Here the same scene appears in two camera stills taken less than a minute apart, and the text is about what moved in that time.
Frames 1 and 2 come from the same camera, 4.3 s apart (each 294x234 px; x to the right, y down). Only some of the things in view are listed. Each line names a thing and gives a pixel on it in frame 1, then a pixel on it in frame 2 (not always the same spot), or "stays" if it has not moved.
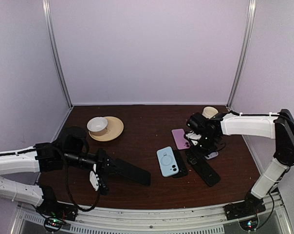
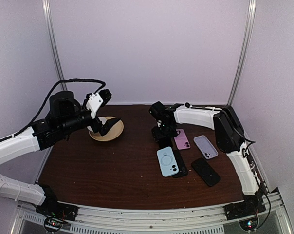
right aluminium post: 252,3 stays
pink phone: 181,143 stays
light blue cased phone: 167,161 stays
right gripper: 198,155 to 158,135
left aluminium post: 48,16 stays
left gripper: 102,163 to 108,124
